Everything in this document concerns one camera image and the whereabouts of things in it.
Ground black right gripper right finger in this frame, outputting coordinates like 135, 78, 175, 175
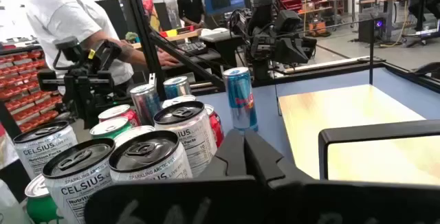
245, 129, 440, 224

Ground wooden workbench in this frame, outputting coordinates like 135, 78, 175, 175
132, 27, 204, 50
357, 0, 408, 17

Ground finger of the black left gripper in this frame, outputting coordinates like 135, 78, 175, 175
301, 36, 318, 59
273, 37, 309, 65

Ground black workstation desk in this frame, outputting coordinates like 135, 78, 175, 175
161, 30, 245, 80

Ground black computer case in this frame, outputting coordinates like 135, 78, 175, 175
357, 16, 388, 45

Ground wooden shelf black wire frame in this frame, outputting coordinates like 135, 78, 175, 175
274, 17, 440, 186

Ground yellow red box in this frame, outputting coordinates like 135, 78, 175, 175
159, 25, 195, 38

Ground black keyboard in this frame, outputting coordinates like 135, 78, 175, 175
177, 41, 210, 56

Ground person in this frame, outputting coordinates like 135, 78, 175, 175
25, 0, 180, 89
175, 0, 207, 30

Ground blue table mat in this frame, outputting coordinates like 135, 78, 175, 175
194, 66, 440, 165

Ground black rig with yellow tag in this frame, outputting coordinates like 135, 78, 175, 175
36, 36, 133, 131

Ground white Celsius can black lid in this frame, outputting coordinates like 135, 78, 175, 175
153, 100, 219, 179

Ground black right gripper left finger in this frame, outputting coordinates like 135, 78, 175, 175
84, 129, 272, 224

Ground black office chair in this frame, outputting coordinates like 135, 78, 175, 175
405, 0, 440, 48

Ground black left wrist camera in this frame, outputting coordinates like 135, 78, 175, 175
274, 10, 302, 34

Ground orange machine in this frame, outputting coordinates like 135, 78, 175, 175
307, 19, 328, 36

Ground yellow cable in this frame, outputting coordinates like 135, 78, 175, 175
379, 0, 413, 49

